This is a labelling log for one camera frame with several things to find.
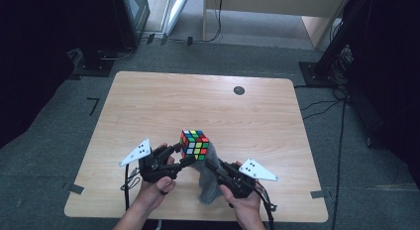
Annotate hanging black cable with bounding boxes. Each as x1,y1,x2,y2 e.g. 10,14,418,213
197,0,225,44

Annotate long black floor cable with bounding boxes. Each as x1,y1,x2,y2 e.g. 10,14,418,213
331,97,349,223

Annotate dark curtain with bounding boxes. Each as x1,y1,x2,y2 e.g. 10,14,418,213
0,0,80,149
343,0,420,191

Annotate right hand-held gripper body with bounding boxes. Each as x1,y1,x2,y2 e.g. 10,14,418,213
216,158,279,199

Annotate hand-held gripper cable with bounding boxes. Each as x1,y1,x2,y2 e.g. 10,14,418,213
120,164,143,212
256,181,278,230

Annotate multicoloured puzzle cube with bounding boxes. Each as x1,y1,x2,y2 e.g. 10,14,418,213
179,129,211,162

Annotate black equipment cabinet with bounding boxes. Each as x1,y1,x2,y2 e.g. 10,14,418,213
70,0,152,78

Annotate left hand-held gripper cable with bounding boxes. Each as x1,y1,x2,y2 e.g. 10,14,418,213
120,164,143,212

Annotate white panel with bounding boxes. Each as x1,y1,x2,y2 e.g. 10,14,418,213
159,0,192,37

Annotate light wooden furniture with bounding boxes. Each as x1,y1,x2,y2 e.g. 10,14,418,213
201,0,352,50

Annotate grey fuzzy cloth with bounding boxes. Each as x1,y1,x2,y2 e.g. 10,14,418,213
196,142,225,205

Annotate person's right hand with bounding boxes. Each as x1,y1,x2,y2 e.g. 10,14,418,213
219,184,264,223

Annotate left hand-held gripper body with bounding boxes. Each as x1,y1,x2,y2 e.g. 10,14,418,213
118,137,183,184

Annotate thin black floor cable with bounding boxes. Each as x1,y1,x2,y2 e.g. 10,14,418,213
299,98,346,113
301,100,346,121

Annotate coiled black cable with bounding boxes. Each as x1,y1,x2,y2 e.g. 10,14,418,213
97,46,137,61

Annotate black metal stand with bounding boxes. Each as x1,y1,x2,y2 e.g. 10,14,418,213
298,0,361,89

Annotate black angled floor tape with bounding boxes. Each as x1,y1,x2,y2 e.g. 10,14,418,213
86,96,101,117

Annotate right hand-held gripper cable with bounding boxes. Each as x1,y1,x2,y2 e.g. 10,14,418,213
256,181,278,230

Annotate person's left hand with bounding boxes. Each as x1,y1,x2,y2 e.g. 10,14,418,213
133,175,177,213

